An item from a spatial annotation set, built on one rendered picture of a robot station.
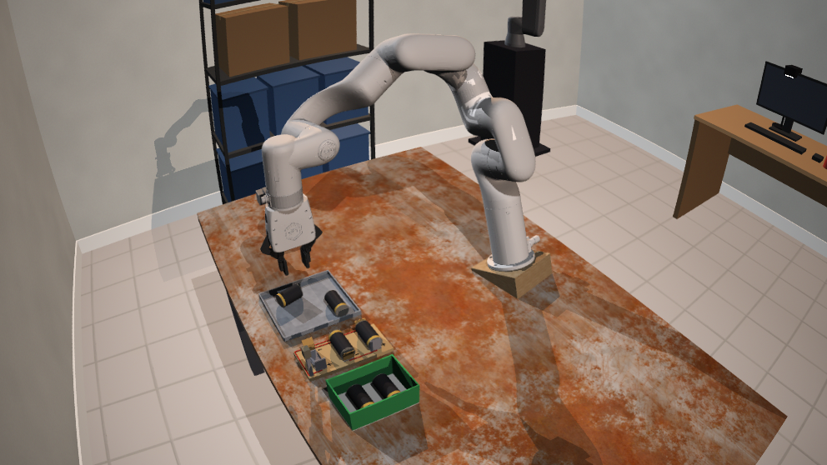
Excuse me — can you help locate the green open-top box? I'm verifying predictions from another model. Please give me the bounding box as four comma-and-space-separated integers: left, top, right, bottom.
325, 354, 419, 431

